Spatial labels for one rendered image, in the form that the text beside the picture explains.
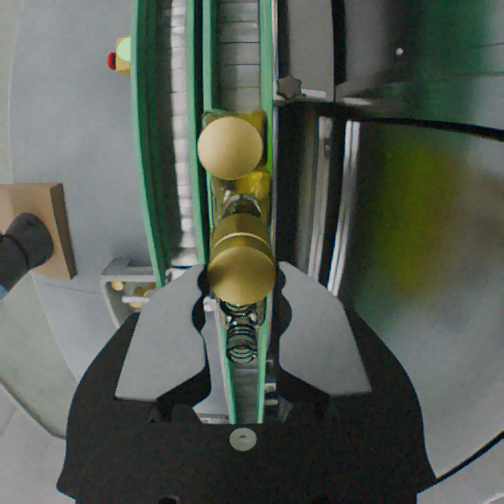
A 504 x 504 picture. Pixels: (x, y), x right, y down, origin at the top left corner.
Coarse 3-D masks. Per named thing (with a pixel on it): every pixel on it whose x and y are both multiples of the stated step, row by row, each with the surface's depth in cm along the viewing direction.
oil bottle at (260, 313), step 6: (216, 300) 27; (264, 300) 27; (216, 306) 28; (258, 306) 26; (264, 306) 27; (222, 312) 27; (258, 312) 27; (264, 312) 28; (222, 318) 27; (258, 318) 27; (264, 318) 28; (222, 324) 28; (258, 324) 27
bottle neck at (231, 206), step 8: (232, 200) 20; (240, 200) 19; (248, 200) 20; (224, 208) 21; (232, 208) 18; (240, 208) 18; (248, 208) 18; (256, 208) 19; (224, 216) 18; (256, 216) 17
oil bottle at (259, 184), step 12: (264, 168) 24; (216, 180) 21; (228, 180) 21; (240, 180) 21; (252, 180) 21; (264, 180) 21; (216, 192) 21; (228, 192) 21; (240, 192) 21; (252, 192) 21; (264, 192) 21; (216, 204) 21; (264, 204) 21; (216, 216) 22; (264, 216) 22
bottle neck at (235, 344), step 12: (228, 324) 25; (240, 324) 24; (252, 324) 25; (228, 336) 24; (240, 336) 23; (252, 336) 23; (228, 348) 22; (240, 348) 24; (252, 348) 22; (240, 360) 23; (252, 360) 23
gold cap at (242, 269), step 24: (240, 216) 15; (216, 240) 14; (240, 240) 12; (264, 240) 13; (216, 264) 12; (240, 264) 12; (264, 264) 12; (216, 288) 13; (240, 288) 13; (264, 288) 13
